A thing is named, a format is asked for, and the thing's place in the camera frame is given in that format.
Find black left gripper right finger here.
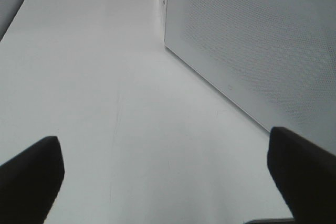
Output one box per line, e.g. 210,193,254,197
267,127,335,223

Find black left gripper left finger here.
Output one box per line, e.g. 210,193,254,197
1,136,65,223

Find white microwave door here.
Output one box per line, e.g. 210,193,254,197
164,0,336,154

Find white microwave oven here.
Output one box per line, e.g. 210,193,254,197
157,0,336,154

